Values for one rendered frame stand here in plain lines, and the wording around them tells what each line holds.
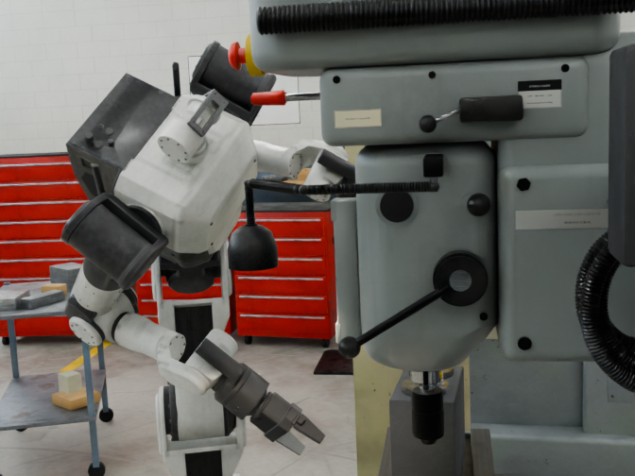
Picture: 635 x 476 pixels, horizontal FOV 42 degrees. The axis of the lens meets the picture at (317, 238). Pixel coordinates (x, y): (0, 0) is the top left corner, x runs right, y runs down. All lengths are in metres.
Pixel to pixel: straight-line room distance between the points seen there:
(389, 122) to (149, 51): 9.86
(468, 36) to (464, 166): 0.16
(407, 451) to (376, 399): 1.52
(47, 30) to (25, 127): 1.28
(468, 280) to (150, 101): 0.79
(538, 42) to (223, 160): 0.70
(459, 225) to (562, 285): 0.15
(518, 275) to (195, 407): 1.00
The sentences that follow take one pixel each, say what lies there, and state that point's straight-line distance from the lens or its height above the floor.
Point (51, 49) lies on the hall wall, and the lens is 11.40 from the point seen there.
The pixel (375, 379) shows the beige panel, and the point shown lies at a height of 0.70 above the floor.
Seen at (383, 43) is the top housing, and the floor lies 1.76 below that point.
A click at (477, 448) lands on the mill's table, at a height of 0.96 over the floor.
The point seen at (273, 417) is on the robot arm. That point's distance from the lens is 1.59.
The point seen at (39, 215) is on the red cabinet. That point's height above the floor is 1.01.
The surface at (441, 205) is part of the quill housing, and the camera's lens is 1.09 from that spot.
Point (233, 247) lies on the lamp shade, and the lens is 1.17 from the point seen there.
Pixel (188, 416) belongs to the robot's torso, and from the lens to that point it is 1.90.
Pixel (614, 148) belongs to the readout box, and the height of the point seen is 1.63.
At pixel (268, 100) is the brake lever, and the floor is 1.70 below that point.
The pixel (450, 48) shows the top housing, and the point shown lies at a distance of 1.05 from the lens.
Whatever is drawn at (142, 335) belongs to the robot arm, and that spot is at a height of 1.26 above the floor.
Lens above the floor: 1.67
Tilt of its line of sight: 9 degrees down
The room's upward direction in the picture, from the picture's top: 3 degrees counter-clockwise
